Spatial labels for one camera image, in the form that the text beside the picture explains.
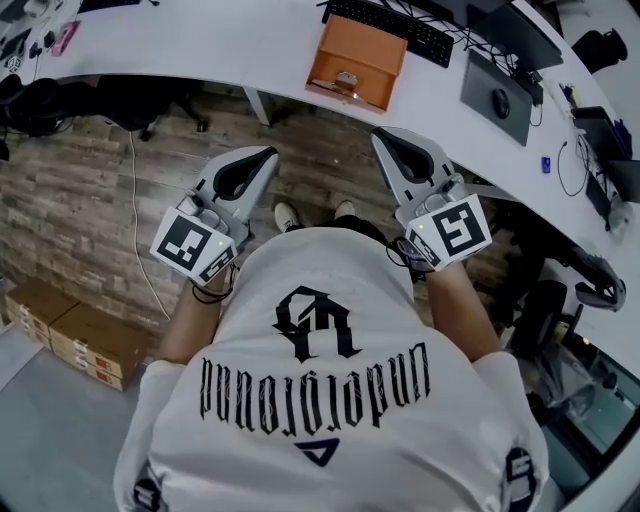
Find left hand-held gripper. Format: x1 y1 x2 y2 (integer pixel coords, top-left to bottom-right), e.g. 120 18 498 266
149 145 281 284

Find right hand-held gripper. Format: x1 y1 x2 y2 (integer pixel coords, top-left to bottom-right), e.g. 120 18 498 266
370 125 494 274

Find small metal clip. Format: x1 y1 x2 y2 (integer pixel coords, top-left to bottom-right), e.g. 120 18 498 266
334 71 360 97

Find orange box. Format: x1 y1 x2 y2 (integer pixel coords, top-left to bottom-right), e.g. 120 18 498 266
304 13 409 113

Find person's right forearm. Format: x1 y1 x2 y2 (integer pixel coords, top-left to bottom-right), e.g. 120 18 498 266
424 259 504 365

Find person's left forearm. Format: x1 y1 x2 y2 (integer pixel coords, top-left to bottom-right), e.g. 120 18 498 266
158 272 237 365

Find white desk leg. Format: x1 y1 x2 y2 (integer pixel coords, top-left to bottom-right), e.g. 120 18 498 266
242 85 274 128

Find black shorts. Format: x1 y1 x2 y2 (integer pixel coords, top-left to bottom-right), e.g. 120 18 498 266
284 214 392 242

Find grey mouse pad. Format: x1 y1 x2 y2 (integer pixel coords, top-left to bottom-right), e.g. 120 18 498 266
459 48 533 148

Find black computer mouse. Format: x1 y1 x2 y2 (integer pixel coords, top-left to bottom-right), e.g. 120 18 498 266
490 86 512 120

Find black wrist band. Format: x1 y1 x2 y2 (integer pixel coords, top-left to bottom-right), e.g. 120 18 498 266
190 263 241 306

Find black office chair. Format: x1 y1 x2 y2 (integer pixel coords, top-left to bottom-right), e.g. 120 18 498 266
571 28 629 77
509 244 627 357
97 74 209 143

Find large black keyboard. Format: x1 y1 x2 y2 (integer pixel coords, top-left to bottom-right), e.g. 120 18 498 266
321 0 456 69

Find black monitor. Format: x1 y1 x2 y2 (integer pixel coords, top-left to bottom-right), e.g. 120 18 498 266
466 3 565 72

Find black laptop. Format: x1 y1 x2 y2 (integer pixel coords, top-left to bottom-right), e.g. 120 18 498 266
570 105 634 162

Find stack of cardboard boxes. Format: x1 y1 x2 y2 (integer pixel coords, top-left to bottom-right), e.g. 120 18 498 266
3 277 152 394

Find pink box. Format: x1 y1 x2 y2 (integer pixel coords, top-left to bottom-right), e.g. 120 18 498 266
51 20 82 56

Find person in white shirt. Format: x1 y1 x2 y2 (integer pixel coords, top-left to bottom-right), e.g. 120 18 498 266
112 227 552 512

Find black wrist cord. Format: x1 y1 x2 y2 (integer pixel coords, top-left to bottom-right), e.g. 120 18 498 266
384 236 437 274

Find white floor cable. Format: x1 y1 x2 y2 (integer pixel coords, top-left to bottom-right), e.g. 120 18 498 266
127 130 173 321

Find black looped cable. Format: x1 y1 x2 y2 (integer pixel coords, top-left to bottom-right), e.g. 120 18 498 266
555 139 592 198

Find striped shoulder strap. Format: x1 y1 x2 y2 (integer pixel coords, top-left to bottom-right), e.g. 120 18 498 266
504 446 539 512
133 476 162 512

